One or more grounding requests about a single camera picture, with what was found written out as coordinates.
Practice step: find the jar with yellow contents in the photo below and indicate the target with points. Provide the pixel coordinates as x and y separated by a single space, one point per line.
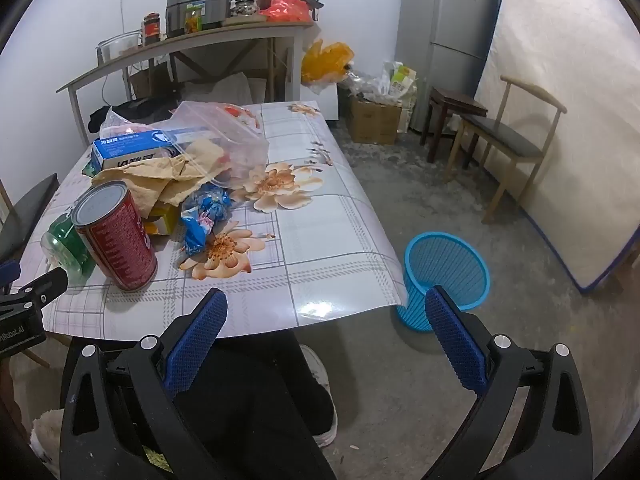
195 20

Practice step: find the blue tissue box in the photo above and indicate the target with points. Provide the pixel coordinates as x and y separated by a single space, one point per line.
130 150

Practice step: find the clear glass bowl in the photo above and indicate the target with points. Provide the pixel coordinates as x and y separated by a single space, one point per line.
120 47

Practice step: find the red plastic bag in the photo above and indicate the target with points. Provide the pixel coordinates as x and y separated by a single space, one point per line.
285 10

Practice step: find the grey rice cooker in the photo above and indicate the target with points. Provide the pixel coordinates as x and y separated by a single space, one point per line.
210 5

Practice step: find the dark wooden stool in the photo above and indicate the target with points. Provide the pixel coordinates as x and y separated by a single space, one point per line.
457 102

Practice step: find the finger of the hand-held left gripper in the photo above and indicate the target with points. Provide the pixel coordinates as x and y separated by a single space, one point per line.
47 285
7 271

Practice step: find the blue plastic waste basket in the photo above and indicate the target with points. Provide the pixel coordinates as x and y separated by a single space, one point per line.
450 265

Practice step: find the grey refrigerator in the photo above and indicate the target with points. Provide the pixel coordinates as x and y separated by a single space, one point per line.
445 35

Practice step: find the white fluffy slipper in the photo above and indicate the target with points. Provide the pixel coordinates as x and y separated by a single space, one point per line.
46 435

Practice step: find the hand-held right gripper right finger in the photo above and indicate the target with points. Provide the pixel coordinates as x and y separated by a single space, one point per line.
455 345

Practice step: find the clear plastic wrap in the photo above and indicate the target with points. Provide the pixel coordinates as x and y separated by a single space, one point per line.
365 85

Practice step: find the yellow fluffy slipper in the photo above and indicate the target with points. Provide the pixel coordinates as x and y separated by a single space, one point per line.
156 460

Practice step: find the floral tablecloth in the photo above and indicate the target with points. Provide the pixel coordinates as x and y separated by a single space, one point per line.
320 240

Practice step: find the person's black pants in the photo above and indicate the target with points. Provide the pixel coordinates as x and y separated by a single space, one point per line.
260 410

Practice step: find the grey side table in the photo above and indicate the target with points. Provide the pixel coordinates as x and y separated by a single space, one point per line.
225 36

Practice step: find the yellow small box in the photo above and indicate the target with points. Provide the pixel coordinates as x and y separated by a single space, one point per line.
162 223

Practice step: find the blue snack packet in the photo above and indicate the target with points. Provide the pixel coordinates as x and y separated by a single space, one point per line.
200 220

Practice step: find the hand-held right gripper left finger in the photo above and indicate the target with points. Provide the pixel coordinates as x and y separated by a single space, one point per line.
195 345

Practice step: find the red metal can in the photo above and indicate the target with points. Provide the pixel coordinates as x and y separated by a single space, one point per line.
120 245

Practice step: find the grey cushion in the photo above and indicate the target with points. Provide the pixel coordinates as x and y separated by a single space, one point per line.
220 90

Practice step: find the brown paper bag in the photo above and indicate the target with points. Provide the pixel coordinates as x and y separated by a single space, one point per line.
145 180

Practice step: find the brown cardboard box under table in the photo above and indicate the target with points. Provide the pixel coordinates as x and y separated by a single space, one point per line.
147 82

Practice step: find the white plastic bags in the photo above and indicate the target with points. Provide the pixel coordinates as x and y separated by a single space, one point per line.
400 80

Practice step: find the wooden chair with black seat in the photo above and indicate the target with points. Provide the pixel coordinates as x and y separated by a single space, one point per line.
27 215

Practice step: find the clear zip plastic bag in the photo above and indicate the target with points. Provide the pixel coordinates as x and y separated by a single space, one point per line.
237 145

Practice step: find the cream mattress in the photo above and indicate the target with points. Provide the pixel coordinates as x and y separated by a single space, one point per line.
565 110

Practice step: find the dark red jar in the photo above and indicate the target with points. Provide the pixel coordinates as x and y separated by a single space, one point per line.
151 30

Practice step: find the yellow plastic bag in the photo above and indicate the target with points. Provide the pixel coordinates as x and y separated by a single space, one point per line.
325 62

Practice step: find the black bag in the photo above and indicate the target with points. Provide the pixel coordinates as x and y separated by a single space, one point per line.
135 110

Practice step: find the wooden chair with dark seat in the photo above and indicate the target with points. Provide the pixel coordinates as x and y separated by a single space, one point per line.
505 135

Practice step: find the person's white shoe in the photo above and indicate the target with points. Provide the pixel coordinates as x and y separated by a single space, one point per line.
320 375

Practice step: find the green plastic bottle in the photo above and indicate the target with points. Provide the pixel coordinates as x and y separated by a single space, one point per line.
65 247

